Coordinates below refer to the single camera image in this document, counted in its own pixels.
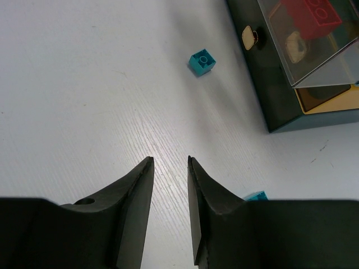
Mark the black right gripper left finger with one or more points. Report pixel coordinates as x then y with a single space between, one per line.
106 229

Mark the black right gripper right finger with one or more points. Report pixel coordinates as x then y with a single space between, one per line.
229 232

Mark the long red lego brick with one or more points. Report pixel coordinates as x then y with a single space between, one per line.
313 18

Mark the long teal lego brick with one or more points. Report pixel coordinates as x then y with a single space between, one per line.
257 196

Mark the teal drawer cabinet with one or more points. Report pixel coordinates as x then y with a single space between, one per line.
284 107

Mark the small teal lego cube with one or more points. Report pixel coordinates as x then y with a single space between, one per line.
201 62

